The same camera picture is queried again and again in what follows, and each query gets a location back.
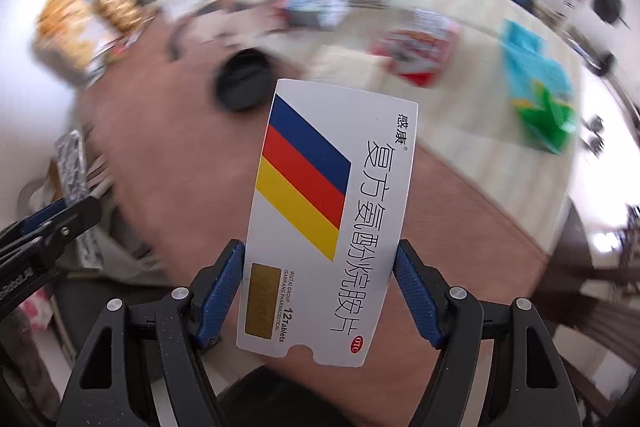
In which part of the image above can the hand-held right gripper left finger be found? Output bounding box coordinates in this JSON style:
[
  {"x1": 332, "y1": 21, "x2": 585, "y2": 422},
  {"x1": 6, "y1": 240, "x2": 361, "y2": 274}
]
[{"x1": 59, "y1": 239, "x2": 246, "y2": 427}]

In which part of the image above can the red snack packet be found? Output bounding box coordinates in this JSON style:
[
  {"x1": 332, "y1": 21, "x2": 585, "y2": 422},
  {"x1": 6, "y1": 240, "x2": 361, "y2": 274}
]
[{"x1": 372, "y1": 19, "x2": 458, "y2": 86}]

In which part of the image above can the blue white packet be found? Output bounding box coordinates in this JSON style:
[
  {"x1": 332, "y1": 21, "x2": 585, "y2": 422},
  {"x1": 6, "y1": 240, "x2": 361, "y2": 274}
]
[{"x1": 277, "y1": 0, "x2": 348, "y2": 30}]

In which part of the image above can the silver blister pack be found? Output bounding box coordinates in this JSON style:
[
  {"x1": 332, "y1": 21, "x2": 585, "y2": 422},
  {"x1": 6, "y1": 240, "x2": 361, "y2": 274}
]
[{"x1": 55, "y1": 130, "x2": 90, "y2": 202}]

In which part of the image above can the yellow snack bag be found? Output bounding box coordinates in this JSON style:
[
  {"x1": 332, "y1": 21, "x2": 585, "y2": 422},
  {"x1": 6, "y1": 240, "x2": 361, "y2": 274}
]
[{"x1": 32, "y1": 0, "x2": 103, "y2": 65}]

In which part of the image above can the white striped medicine box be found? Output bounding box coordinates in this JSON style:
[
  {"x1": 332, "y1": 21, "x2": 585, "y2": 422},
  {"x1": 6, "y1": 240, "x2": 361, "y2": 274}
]
[{"x1": 235, "y1": 78, "x2": 420, "y2": 368}]

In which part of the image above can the dark round disc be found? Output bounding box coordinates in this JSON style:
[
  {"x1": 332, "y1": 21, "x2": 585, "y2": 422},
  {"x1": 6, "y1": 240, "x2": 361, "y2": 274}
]
[{"x1": 214, "y1": 48, "x2": 272, "y2": 114}]

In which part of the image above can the table with pink checkered cloth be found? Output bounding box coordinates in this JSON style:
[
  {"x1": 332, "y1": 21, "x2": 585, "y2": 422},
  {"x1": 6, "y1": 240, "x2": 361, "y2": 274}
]
[{"x1": 75, "y1": 22, "x2": 551, "y2": 408}]

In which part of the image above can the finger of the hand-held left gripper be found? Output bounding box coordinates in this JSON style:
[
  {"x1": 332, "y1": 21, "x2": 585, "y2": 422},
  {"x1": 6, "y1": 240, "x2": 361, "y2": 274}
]
[
  {"x1": 0, "y1": 194, "x2": 103, "y2": 249},
  {"x1": 0, "y1": 237, "x2": 67, "y2": 288}
]

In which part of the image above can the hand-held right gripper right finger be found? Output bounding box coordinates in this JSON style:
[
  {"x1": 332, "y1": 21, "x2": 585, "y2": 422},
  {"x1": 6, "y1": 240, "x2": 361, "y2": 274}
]
[{"x1": 394, "y1": 239, "x2": 581, "y2": 427}]

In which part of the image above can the gold patterned box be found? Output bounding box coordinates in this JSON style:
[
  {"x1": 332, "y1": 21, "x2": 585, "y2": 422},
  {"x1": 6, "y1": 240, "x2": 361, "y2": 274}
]
[{"x1": 87, "y1": 0, "x2": 146, "y2": 32}]

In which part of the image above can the striped tablecloth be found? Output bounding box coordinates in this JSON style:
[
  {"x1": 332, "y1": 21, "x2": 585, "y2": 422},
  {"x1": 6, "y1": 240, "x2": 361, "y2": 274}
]
[{"x1": 195, "y1": 0, "x2": 586, "y2": 258}]

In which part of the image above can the blue green packet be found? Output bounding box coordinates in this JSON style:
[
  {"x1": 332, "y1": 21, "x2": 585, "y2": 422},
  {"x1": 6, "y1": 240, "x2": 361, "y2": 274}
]
[{"x1": 501, "y1": 19, "x2": 579, "y2": 156}]

